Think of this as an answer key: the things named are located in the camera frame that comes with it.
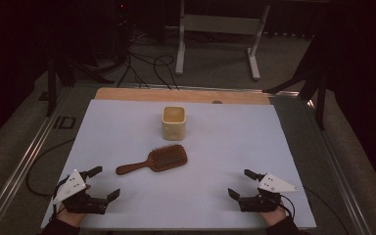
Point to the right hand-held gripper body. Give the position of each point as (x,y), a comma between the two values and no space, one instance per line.
(261,203)

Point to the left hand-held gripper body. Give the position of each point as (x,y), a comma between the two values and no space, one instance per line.
(78,202)

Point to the brown wooden paddle hairbrush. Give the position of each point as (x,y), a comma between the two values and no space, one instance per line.
(166,158)

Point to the cream square cup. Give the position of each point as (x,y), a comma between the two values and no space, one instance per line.
(173,129)

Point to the person's left hand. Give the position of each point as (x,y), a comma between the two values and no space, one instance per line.
(70,218)

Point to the person's right hand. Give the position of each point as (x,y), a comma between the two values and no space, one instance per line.
(274,217)

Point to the black tripod stand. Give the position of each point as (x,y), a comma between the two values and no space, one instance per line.
(51,91)
(320,98)

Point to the white metal stand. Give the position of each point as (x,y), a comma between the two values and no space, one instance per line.
(222,24)

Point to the aluminium floor rail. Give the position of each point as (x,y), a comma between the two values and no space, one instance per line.
(23,163)
(209,88)
(342,169)

